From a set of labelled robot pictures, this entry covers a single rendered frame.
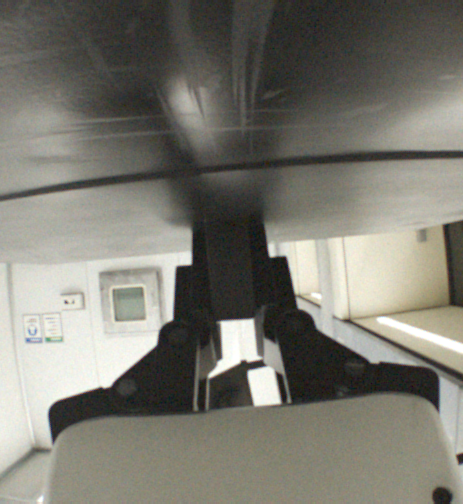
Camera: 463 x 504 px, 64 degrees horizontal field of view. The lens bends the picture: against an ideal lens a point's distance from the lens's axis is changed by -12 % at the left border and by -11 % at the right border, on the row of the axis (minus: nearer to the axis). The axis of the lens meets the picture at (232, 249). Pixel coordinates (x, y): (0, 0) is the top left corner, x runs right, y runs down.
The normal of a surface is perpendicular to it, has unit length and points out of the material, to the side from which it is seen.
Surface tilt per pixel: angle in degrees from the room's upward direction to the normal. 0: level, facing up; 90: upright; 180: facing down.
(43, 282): 90
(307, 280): 90
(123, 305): 90
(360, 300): 90
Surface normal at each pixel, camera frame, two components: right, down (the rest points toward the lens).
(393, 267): -0.04, -0.05
